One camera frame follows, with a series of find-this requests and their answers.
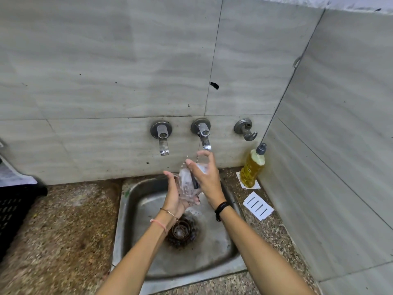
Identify person's left hand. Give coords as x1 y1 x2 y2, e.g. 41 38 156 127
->
163 170 201 219

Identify person's right hand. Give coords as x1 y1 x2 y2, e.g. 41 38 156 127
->
185 150 228 210

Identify clear drinking glass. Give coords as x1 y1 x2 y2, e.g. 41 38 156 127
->
176 163 210 207

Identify person's right forearm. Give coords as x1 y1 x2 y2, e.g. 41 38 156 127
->
215 201 317 295

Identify person's left forearm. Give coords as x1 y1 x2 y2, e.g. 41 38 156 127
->
96 209 182 295

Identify thin metal bangle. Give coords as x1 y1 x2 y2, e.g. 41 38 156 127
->
160 208 180 221

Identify white square tray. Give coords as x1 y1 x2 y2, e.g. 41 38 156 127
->
236 171 262 190

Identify black wristband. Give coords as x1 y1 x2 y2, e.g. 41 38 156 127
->
215 201 232 222

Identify yellow dish soap bottle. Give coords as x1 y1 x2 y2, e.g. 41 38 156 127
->
240 143 267 188

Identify stainless steel sink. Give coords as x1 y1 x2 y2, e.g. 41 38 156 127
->
111 175 248 295

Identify white slotted soap dish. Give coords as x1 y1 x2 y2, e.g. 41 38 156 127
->
243 191 274 221

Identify white cloth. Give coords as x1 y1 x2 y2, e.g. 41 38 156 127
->
0 154 38 188

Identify black plastic crate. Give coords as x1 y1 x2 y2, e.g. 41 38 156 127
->
0 180 49 263

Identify chrome wall tap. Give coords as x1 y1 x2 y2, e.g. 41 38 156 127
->
150 120 173 156
190 118 212 150

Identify pink string bracelet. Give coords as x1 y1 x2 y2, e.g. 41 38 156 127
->
150 218 169 235

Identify metal wall hook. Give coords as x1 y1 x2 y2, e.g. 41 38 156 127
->
234 119 258 142

